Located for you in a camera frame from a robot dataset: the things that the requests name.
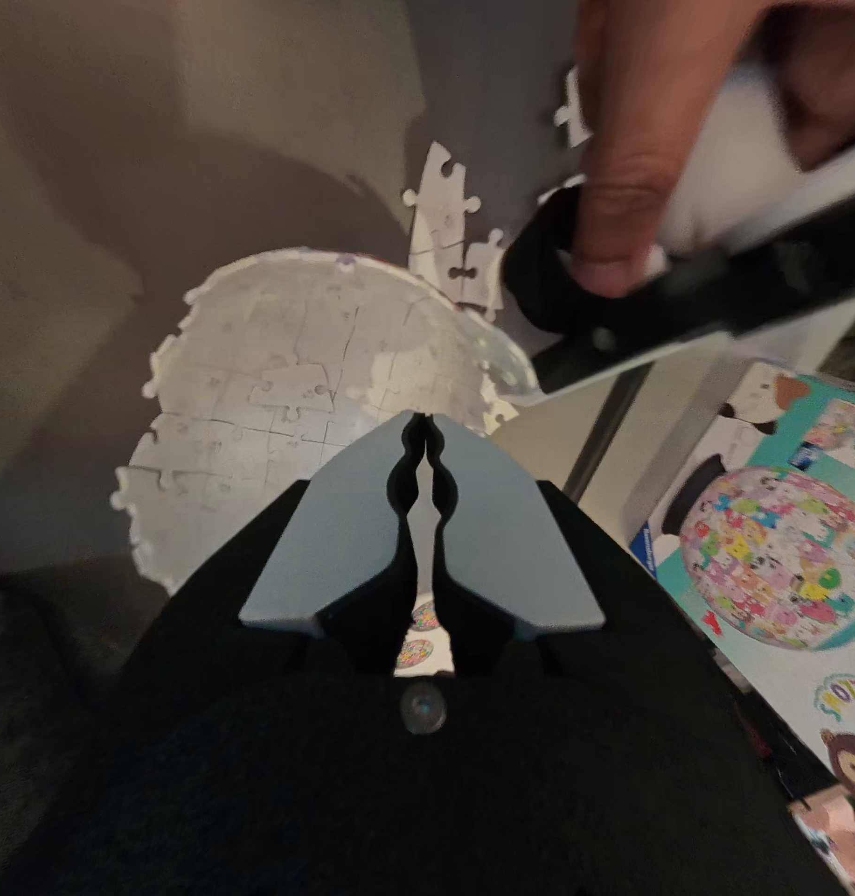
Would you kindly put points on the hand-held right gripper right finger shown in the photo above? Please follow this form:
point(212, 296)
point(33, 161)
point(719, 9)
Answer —
point(518, 546)

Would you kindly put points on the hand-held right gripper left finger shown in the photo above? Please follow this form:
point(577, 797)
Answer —
point(330, 546)

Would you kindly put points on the partly built white puzzle ball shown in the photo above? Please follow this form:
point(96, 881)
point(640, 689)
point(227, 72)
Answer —
point(288, 392)

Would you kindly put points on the puzzle pieces group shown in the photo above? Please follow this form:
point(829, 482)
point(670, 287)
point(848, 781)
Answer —
point(448, 231)

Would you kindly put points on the colourful puzzle ball box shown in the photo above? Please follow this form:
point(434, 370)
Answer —
point(777, 560)

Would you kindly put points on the person's left hand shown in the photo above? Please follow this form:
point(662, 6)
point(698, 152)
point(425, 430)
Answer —
point(637, 126)

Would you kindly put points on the printed instruction leaflet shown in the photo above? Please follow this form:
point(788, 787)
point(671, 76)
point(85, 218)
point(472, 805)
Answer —
point(422, 637)

